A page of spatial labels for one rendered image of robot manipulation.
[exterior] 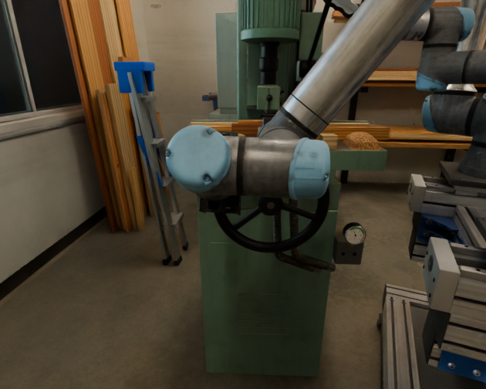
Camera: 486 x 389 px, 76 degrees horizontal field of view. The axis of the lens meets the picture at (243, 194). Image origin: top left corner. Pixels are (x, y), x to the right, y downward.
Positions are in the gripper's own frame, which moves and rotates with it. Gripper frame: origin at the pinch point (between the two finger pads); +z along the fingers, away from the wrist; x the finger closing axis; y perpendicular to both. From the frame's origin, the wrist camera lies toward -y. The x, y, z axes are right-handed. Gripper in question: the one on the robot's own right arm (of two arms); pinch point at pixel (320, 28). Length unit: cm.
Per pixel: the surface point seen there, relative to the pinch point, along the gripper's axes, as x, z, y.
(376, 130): 18.7, -23.8, -24.8
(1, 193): 40, 144, -78
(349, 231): 52, -13, -17
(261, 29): -3.0, 15.2, -5.7
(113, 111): -19, 110, -120
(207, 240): 57, 31, -26
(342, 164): 32.6, -9.7, -14.3
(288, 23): -5.3, 7.7, -6.3
